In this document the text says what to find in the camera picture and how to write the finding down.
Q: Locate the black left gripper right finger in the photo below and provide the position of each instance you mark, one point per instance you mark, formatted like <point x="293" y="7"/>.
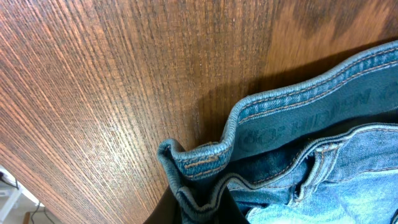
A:
<point x="228" y="212"/>

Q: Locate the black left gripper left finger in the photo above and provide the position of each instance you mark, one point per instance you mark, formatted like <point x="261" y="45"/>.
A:
<point x="167" y="210"/>

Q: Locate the light blue denim jeans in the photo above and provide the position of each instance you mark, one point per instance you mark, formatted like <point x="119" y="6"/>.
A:
<point x="320" y="151"/>

